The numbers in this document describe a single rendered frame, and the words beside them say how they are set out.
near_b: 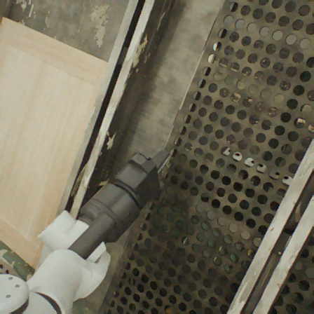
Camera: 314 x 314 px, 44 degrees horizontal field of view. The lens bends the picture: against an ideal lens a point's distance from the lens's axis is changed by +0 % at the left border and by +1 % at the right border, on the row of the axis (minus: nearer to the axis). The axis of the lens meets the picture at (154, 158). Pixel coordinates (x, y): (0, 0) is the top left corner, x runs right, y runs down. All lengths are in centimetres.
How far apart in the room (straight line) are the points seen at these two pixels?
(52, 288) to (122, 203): 23
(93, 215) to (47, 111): 43
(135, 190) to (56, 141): 36
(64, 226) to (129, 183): 14
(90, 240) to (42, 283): 14
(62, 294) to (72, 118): 54
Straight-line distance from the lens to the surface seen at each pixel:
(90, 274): 63
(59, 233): 68
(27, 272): 109
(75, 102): 98
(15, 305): 45
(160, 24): 86
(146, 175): 72
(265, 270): 75
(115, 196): 70
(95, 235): 65
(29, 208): 110
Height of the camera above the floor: 181
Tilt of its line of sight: 43 degrees down
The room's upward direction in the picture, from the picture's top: straight up
